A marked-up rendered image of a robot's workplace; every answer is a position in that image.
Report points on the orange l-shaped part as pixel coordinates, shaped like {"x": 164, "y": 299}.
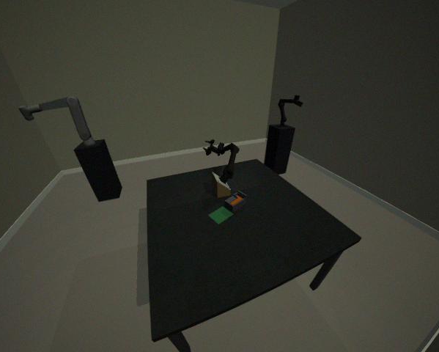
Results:
{"x": 237, "y": 200}

